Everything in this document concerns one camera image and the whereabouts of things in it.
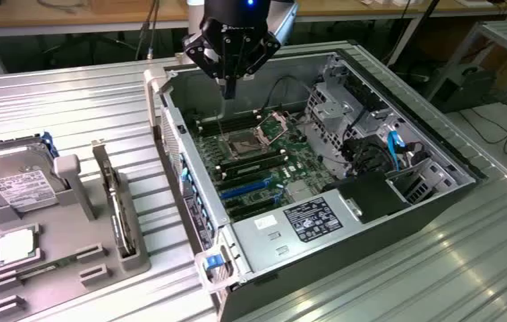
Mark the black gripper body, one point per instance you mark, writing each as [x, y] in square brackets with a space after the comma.
[235, 20]

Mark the graphics card with fan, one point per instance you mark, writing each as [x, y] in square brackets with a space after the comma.
[117, 201]

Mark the metal socket cover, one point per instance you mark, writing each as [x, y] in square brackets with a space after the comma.
[274, 125]

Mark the thin locking lever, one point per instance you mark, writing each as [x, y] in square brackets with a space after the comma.
[222, 129]

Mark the silver drive cage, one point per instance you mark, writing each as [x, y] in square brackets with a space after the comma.
[330, 114]

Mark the CPU socket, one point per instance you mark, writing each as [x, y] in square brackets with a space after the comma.
[242, 144]

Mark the green motherboard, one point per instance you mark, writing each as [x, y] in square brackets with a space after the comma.
[298, 157]

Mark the RAM stick with labels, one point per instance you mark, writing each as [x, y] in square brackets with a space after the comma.
[254, 167]

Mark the long wooden desk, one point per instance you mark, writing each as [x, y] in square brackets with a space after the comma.
[34, 15]

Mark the blue expansion slot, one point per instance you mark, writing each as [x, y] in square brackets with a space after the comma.
[245, 189]

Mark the silver chipset heatsink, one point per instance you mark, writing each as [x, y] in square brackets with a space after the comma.
[303, 192]

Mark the blue disk caddy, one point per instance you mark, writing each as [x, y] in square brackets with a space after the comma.
[50, 144]

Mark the black expansion slot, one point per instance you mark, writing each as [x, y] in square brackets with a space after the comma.
[251, 206]

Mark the black device on floor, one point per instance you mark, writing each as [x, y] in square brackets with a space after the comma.
[468, 90]

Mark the silver hard disk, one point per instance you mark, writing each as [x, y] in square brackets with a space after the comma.
[17, 181]

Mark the silver power supply unit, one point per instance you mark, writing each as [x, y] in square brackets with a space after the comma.
[281, 241]

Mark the grey parts rack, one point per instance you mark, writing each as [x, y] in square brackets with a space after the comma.
[61, 241]

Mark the open black PC case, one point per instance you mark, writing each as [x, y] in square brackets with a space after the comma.
[325, 268]

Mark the CPU chip with metal lid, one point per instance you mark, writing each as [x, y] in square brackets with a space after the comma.
[17, 246]

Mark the green RAM stick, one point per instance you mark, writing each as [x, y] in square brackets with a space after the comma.
[47, 266]

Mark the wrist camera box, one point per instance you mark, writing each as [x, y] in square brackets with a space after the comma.
[287, 20]

